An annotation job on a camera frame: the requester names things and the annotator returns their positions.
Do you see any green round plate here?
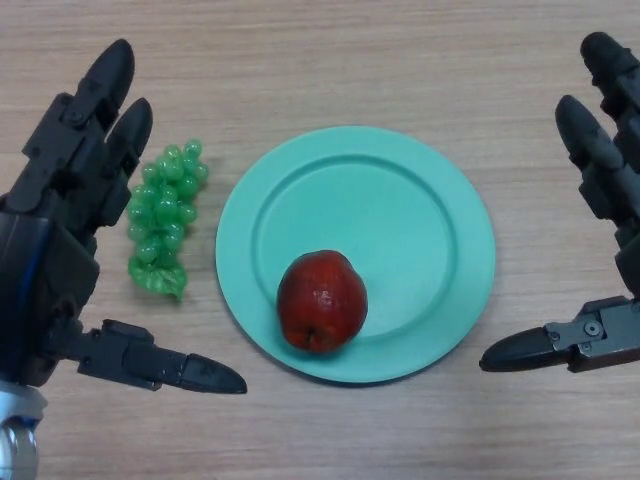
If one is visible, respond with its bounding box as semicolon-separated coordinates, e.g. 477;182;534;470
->
215;125;497;386

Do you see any red apple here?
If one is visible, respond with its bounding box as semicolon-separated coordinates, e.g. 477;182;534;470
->
276;249;370;354

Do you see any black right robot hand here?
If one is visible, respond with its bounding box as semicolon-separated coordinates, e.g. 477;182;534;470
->
478;31;640;375

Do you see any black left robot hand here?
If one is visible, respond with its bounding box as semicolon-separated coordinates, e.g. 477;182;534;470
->
0;38;249;396

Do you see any green grape bunch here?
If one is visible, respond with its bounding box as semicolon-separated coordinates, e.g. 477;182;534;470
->
126;138;210;303

